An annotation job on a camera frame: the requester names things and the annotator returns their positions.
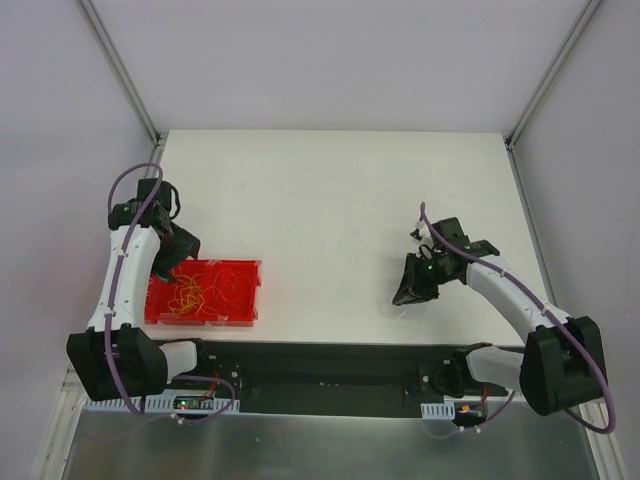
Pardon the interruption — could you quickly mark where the left aluminium frame post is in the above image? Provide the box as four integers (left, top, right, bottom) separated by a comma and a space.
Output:
75, 0, 163, 147

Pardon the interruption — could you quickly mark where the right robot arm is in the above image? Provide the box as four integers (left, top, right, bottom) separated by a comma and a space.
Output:
391, 217, 611, 416

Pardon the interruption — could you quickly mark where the right white cable duct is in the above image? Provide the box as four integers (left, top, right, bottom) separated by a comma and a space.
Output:
420, 401, 456, 421

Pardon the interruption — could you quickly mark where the white cable duct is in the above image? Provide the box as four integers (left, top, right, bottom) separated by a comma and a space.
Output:
84, 394, 240, 415
420, 401, 456, 421

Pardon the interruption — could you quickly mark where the orange wire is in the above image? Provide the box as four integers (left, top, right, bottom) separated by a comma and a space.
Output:
207, 267, 254, 306

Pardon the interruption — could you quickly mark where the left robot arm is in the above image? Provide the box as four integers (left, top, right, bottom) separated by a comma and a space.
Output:
66, 178, 212, 401

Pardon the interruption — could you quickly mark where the yellow wire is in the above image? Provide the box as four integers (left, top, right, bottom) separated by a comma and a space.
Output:
167, 272, 211, 317

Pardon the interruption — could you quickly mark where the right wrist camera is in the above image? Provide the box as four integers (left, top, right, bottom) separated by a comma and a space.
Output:
410, 221, 424, 242

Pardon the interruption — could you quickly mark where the aluminium frame post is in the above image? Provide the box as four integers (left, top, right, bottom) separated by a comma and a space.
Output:
503, 0, 606, 150
75, 0, 163, 147

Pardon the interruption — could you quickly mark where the right aluminium frame post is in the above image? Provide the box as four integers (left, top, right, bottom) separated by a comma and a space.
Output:
503, 0, 606, 150

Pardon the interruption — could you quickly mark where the red plastic bin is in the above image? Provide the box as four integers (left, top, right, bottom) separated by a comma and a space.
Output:
145, 259, 261, 327

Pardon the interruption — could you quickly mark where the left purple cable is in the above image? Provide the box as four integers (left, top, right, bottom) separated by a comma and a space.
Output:
102, 162, 237, 426

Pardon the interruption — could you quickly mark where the left white cable duct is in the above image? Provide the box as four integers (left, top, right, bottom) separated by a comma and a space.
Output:
84, 394, 240, 415

